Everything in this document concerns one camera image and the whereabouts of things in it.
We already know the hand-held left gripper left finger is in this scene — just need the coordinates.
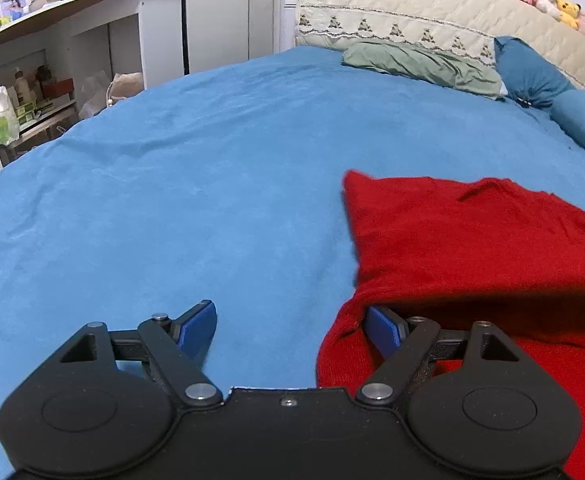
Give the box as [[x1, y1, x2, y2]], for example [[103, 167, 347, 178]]
[[52, 300, 223, 409]]

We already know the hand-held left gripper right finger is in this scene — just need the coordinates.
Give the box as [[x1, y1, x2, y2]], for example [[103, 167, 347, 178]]
[[357, 306, 531, 408]]

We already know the red knit sweater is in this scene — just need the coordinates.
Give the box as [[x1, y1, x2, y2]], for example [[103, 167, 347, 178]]
[[315, 170, 585, 480]]

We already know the blue bed sheet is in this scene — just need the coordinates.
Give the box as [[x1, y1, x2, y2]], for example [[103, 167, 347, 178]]
[[0, 45, 585, 480]]

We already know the white plastic bag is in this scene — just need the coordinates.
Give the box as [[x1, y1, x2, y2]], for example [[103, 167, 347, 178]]
[[79, 71, 146, 120]]

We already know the green pillow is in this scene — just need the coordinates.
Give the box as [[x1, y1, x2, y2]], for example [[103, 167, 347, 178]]
[[341, 41, 504, 99]]

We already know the red box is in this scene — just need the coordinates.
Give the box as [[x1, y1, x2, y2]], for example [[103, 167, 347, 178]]
[[42, 77, 76, 101]]

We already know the green packet bag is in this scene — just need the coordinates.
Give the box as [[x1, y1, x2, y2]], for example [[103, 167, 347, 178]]
[[0, 85, 21, 147]]

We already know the cream bottle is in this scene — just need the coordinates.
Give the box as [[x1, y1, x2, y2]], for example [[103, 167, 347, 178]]
[[12, 67, 32, 106]]

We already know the grey white wardrobe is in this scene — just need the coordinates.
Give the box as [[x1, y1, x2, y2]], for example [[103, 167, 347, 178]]
[[181, 0, 276, 76]]

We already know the white desk shelf unit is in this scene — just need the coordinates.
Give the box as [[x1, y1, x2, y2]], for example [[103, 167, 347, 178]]
[[0, 0, 184, 182]]

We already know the cream quilted headboard cover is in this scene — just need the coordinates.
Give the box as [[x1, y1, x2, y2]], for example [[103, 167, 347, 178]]
[[295, 0, 585, 97]]

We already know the white plush toy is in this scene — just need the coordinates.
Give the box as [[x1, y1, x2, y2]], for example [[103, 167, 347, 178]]
[[535, 0, 563, 21]]

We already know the yellow plush toy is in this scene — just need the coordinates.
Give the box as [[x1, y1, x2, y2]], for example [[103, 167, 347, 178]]
[[555, 0, 584, 30]]

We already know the framed photo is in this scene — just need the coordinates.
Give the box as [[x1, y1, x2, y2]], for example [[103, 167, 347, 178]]
[[0, 0, 27, 22]]

